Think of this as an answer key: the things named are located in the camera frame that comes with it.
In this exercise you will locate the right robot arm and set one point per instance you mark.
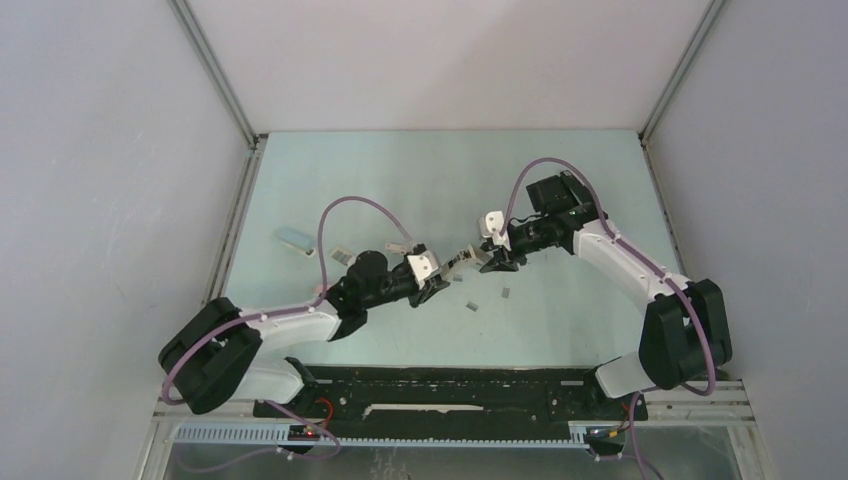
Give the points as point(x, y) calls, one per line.
point(685, 332)

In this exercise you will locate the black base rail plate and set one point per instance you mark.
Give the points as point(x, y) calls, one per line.
point(457, 404)

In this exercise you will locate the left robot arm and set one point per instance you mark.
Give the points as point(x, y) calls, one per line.
point(224, 353)

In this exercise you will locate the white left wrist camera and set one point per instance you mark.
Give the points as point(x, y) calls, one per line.
point(424, 264)

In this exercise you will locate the staple box tray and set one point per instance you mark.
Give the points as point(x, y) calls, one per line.
point(342, 256)

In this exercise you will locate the white staple box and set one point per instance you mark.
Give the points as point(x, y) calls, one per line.
point(398, 248)

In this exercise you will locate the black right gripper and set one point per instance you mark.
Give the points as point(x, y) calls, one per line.
point(488, 245)

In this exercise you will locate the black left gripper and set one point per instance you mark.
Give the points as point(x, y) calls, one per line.
point(418, 296)

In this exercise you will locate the beige and black large stapler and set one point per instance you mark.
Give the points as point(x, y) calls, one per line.
point(470, 258)

